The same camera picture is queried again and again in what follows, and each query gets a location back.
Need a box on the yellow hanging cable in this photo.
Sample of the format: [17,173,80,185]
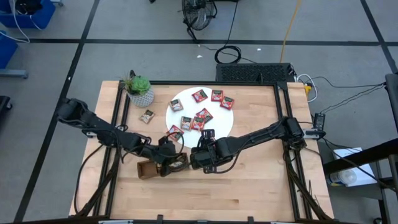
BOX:
[279,0,303,63]

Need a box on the brown wooden tea box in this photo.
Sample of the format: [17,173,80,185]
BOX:
[136,151,191,181]

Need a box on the black floor fan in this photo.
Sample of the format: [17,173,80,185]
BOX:
[181,0,218,44]

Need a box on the succulent in white patterned pot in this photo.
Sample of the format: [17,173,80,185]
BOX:
[122,70,155,109]

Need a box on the blue plastic bin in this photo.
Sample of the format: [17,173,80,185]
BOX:
[0,30,20,70]
[0,0,57,30]

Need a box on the white round plate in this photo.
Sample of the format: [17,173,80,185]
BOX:
[165,86,235,142]

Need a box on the red strawberry tea packet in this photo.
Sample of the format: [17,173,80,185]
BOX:
[210,89,224,103]
[195,107,215,124]
[190,116,206,132]
[220,96,236,111]
[191,88,209,104]
[165,124,185,143]

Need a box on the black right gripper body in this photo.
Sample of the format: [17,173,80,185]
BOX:
[198,138,219,154]

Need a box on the black coiled hanging cable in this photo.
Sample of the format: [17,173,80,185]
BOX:
[213,0,243,65]

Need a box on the white cardboard box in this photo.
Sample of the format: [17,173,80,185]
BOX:
[326,147,378,188]

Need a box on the black power adapter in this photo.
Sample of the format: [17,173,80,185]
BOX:
[313,112,326,132]

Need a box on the black metal stand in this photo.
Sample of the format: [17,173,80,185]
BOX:
[322,73,398,224]

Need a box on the black perforated computer case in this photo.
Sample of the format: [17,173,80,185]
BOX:
[215,62,296,84]

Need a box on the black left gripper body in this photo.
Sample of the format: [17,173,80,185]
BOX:
[154,138,182,167]

